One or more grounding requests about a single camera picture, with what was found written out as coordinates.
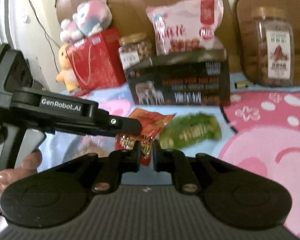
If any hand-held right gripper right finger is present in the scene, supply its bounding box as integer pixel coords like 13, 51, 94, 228
152, 142, 231, 195

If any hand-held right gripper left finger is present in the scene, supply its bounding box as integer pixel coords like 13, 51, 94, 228
65, 142, 142, 195

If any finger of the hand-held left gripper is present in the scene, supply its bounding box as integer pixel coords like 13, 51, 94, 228
99, 110, 143, 138

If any red melon seed packet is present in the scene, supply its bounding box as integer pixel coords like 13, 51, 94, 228
114, 109, 176, 167

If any green snack packet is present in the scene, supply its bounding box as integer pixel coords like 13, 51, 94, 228
160, 114, 222, 149

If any black sheep-print box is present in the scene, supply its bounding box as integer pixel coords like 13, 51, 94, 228
126, 49, 231, 106

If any person's left hand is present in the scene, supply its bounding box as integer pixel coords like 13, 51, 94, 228
0, 119, 43, 200

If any yellow duck plush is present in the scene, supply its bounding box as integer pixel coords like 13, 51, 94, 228
56, 44, 79, 92

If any red gift bag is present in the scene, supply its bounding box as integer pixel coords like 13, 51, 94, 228
66, 28, 127, 92

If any gold-lid cashew jar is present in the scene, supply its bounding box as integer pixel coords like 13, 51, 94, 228
118, 33, 153, 72

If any pastel pink blue plush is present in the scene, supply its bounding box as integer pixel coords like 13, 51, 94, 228
60, 0, 113, 42

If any printed pink pig blanket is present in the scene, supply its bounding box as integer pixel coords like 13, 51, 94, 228
37, 71, 300, 240

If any large pink snack bag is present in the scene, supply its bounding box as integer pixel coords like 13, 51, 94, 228
145, 0, 224, 56

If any wooden headboard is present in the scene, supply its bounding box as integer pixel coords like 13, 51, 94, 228
56, 0, 240, 85

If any gold-lid pecan jar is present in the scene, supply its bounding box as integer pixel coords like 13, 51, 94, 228
250, 7, 294, 87

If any black wall cable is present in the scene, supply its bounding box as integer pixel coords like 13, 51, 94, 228
19, 0, 62, 73

